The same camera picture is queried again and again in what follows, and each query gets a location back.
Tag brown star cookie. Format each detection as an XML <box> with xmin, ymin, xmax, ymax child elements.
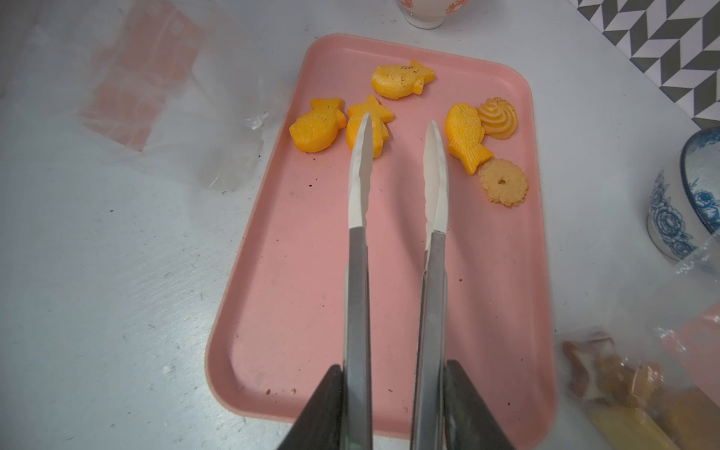
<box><xmin>562</xmin><ymin>336</ymin><xmax>624</xmax><ymax>403</ymax></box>

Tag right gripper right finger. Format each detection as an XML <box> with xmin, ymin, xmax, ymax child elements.
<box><xmin>444</xmin><ymin>360</ymin><xmax>515</xmax><ymax>450</ymax></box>

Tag metal tongs white tips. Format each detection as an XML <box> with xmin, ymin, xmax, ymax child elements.
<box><xmin>340</xmin><ymin>114</ymin><xmax>449</xmax><ymax>449</ymax></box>

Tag blue patterned small bowl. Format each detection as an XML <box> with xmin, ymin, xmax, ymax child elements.
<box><xmin>646</xmin><ymin>127</ymin><xmax>719</xmax><ymax>261</ymax></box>

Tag round brown cookie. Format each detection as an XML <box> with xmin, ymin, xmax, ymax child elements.
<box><xmin>477</xmin><ymin>97</ymin><xmax>518</xmax><ymax>140</ymax></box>

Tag orange patterned small bowl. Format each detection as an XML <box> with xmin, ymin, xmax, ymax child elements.
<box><xmin>396</xmin><ymin>0</ymin><xmax>469</xmax><ymax>30</ymax></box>

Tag clear resealable bag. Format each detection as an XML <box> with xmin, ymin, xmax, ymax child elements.
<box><xmin>558</xmin><ymin>234</ymin><xmax>719</xmax><ymax>449</ymax></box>
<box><xmin>1</xmin><ymin>1</ymin><xmax>289</xmax><ymax>192</ymax></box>

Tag orange fish cookie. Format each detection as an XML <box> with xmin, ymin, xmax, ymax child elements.
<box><xmin>289</xmin><ymin>97</ymin><xmax>347</xmax><ymax>153</ymax></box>
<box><xmin>345</xmin><ymin>94</ymin><xmax>396</xmax><ymax>159</ymax></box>
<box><xmin>371</xmin><ymin>60</ymin><xmax>436</xmax><ymax>99</ymax></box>

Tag round ring cookie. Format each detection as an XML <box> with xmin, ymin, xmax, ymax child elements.
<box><xmin>479</xmin><ymin>159</ymin><xmax>529</xmax><ymax>207</ymax></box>

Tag pink plastic tray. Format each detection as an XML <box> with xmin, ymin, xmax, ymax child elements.
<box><xmin>205</xmin><ymin>34</ymin><xmax>558</xmax><ymax>449</ymax></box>

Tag yellow rectangular biscuit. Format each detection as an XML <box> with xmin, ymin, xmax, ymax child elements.
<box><xmin>585</xmin><ymin>404</ymin><xmax>696</xmax><ymax>449</ymax></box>

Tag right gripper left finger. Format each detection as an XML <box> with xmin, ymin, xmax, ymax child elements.
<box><xmin>277</xmin><ymin>365</ymin><xmax>343</xmax><ymax>450</ymax></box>

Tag orange oval cookie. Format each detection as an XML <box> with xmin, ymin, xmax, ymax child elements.
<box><xmin>445</xmin><ymin>103</ymin><xmax>494</xmax><ymax>176</ymax></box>

